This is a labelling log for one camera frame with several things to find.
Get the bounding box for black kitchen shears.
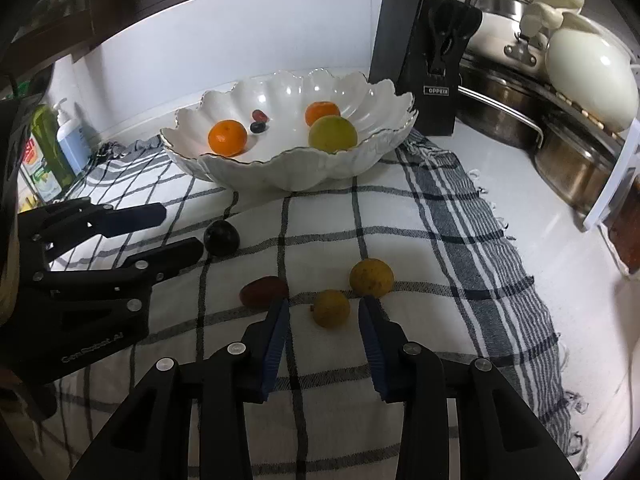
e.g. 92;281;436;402
425;0;483;77

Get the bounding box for red oblong date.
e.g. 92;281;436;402
239;275;288;311

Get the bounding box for white pump bottle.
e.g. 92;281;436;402
53;98;92;176

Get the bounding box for checked black white cloth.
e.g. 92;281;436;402
30;139;584;479

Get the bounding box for steel pot lower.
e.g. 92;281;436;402
534;114;616;216

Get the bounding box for yellow kumquat smaller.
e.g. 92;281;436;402
310;289;350;328

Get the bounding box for yellow kumquat larger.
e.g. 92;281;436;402
349;258;395;298

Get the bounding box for dark purple plum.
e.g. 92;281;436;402
203;220;240;259

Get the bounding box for green dish soap bottle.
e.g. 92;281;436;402
23;104;75;203

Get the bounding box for orange tangerine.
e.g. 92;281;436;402
304;101;341;127
207;119;248;157

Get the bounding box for small dark blueberry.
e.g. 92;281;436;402
250;122;267;133

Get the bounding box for black knife block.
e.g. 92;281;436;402
369;0;460;136

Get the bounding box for white scalloped fruit bowl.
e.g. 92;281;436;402
160;68;419;191

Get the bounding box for cream ceramic pot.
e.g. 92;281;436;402
520;0;639;133

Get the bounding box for white enamel pot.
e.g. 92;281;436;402
466;12;548;79

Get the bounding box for green round fruit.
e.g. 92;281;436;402
308;116;358;153

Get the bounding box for glass jar with sauce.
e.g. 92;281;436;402
608;195;640;274

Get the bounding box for steel pan under shelf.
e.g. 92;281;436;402
457;60;544;152

